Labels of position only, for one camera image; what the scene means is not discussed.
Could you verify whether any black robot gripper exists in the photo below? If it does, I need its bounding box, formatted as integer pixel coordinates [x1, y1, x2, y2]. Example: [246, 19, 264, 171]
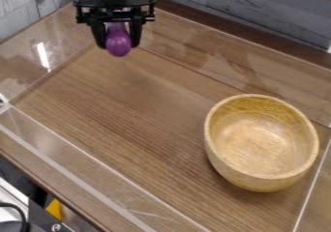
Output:
[73, 0, 156, 49]

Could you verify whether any purple toy eggplant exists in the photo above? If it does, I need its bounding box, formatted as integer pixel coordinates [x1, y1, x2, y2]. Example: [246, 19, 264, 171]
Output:
[106, 22, 131, 57]

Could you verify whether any brown wooden bowl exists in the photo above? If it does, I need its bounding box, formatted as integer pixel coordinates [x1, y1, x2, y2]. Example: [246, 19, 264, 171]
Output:
[203, 94, 319, 192]

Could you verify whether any clear acrylic table barrier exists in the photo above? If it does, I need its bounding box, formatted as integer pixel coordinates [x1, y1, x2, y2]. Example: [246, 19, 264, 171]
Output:
[0, 101, 210, 232]

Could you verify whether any black cable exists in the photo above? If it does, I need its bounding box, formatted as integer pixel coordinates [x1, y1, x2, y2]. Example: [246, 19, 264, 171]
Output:
[0, 202, 29, 232]

